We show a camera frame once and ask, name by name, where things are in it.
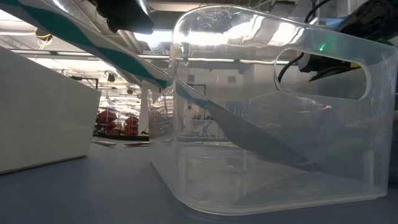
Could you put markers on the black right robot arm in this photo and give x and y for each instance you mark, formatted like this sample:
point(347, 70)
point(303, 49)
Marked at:
point(370, 18)

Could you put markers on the overhead metal rail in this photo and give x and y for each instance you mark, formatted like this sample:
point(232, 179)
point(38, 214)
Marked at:
point(74, 53)

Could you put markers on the white plastic bin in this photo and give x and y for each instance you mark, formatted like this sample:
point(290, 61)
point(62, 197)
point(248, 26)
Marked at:
point(40, 124)

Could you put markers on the red storage shelves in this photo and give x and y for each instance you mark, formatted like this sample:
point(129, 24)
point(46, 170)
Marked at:
point(107, 119)

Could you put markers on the person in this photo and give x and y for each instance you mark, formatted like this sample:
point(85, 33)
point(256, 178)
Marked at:
point(188, 116)

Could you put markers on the dark grey bin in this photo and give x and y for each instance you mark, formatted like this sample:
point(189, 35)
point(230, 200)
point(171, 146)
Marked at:
point(395, 155)

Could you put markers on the black hanging lamp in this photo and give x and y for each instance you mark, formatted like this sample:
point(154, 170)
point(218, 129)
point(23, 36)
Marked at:
point(111, 77)

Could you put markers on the silver metal utensil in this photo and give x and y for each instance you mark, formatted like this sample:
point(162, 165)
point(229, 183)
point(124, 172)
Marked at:
point(136, 144)

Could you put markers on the clear plastic bin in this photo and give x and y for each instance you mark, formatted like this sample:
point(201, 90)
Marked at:
point(217, 186)

